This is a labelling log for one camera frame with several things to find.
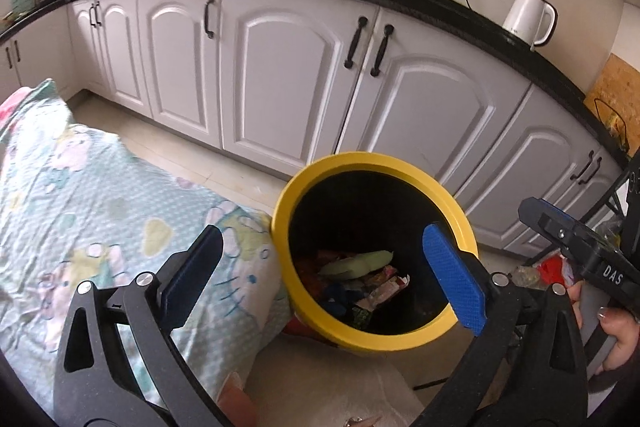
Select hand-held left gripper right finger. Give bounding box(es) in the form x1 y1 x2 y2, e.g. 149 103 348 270
422 222 590 427

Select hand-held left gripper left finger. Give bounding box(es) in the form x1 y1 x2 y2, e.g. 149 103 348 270
52 223 235 427

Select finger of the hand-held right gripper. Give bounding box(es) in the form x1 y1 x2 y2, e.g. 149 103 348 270
517 197 584 264
539 200 582 232

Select pink snack wrapper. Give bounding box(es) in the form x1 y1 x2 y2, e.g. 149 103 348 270
354 269 411 311

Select pale green pouch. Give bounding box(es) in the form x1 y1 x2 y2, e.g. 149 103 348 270
319 249 396 282

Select blue wrapper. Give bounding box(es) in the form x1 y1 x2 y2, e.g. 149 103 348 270
322 284 354 316

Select yellow round bin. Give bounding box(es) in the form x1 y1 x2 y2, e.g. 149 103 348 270
271 152 479 354

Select person's right hand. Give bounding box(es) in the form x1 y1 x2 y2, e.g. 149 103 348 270
569 282 640 376

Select person's left hand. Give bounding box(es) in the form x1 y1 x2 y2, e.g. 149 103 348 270
217 369 383 427

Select red crumpled packet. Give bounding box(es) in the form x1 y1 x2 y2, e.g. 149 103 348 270
541 256 576 291

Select cartoon printed blanket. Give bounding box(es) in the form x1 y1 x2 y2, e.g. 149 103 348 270
0 78 294 404

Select cork board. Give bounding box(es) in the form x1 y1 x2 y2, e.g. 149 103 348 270
585 53 640 148

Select cream fleece cloth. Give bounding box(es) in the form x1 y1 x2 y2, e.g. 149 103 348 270
245 347 427 427

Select white electric kettle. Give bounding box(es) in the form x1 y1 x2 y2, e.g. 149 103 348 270
501 0 558 48

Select white base cabinets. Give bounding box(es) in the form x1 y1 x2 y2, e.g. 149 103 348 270
0 0 627 259

